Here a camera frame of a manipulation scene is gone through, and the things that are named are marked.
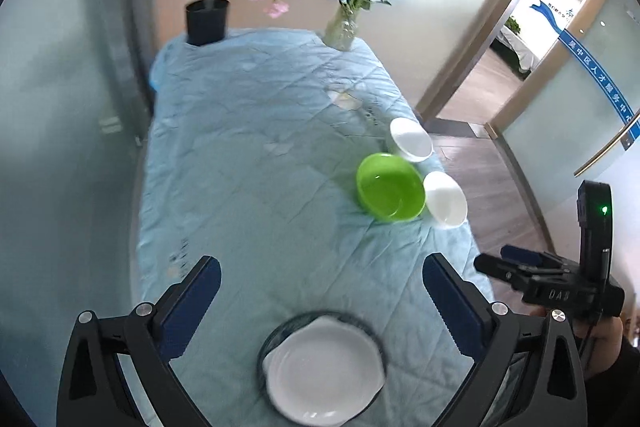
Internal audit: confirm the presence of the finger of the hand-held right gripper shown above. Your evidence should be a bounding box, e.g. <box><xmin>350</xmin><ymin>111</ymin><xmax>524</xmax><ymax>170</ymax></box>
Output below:
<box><xmin>473</xmin><ymin>253</ymin><xmax>533</xmax><ymax>290</ymax></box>
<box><xmin>501</xmin><ymin>245</ymin><xmax>568</xmax><ymax>273</ymax></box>

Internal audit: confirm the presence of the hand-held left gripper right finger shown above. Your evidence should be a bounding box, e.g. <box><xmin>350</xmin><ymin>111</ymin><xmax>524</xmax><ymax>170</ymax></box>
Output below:
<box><xmin>422</xmin><ymin>252</ymin><xmax>588</xmax><ymax>427</ymax></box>

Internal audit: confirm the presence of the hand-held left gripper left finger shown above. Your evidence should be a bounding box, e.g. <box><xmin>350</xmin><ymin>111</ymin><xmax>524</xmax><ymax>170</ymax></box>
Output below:
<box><xmin>56</xmin><ymin>255</ymin><xmax>222</xmax><ymax>427</ymax></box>

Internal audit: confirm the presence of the white bowl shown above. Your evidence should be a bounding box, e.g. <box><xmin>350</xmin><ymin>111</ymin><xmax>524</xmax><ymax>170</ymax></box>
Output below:
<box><xmin>389</xmin><ymin>117</ymin><xmax>434</xmax><ymax>162</ymax></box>
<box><xmin>422</xmin><ymin>171</ymin><xmax>468</xmax><ymax>228</ymax></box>

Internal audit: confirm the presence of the blue patterned plate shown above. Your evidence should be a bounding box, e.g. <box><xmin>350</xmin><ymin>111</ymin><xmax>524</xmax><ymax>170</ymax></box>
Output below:
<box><xmin>257</xmin><ymin>310</ymin><xmax>388</xmax><ymax>423</ymax></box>

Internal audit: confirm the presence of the white plate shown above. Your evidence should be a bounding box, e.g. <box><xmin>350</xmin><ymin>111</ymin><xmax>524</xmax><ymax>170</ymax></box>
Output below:
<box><xmin>267</xmin><ymin>316</ymin><xmax>387</xmax><ymax>426</ymax></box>
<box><xmin>262</xmin><ymin>347</ymin><xmax>281</xmax><ymax>403</ymax></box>

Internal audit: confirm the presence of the green bowl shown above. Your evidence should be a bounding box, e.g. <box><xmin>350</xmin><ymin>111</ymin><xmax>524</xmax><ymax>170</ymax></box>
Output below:
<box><xmin>356</xmin><ymin>152</ymin><xmax>427</xmax><ymax>223</ymax></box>

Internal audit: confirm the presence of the person's right hand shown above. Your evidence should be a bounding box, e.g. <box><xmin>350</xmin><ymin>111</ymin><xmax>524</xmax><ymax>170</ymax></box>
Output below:
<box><xmin>572</xmin><ymin>316</ymin><xmax>626</xmax><ymax>380</ymax></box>

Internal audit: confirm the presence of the light blue quilted blanket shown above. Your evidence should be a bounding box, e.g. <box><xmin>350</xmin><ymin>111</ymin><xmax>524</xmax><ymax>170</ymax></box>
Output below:
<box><xmin>136</xmin><ymin>28</ymin><xmax>496</xmax><ymax>427</ymax></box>

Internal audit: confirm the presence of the blue glass door strip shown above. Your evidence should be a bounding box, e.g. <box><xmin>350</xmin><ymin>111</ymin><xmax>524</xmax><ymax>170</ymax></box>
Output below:
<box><xmin>557</xmin><ymin>32</ymin><xmax>640</xmax><ymax>152</ymax></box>

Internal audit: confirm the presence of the cloth covered table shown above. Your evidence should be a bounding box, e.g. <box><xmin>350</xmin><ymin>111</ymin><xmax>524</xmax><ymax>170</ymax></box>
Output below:
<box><xmin>492</xmin><ymin>29</ymin><xmax>541</xmax><ymax>75</ymax></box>

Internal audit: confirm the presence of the blue plastic sheet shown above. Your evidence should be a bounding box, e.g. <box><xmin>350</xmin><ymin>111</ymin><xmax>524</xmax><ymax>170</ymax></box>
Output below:
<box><xmin>148</xmin><ymin>52</ymin><xmax>163</xmax><ymax>95</ymax></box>

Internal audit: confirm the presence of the glass vase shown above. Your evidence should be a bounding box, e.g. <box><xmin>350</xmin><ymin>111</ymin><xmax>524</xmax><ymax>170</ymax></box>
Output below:
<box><xmin>322</xmin><ymin>4</ymin><xmax>360</xmax><ymax>52</ymax></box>

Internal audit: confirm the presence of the metal door handle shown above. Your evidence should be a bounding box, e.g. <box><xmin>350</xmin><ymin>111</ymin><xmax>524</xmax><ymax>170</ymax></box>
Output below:
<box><xmin>574</xmin><ymin>119</ymin><xmax>640</xmax><ymax>178</ymax></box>

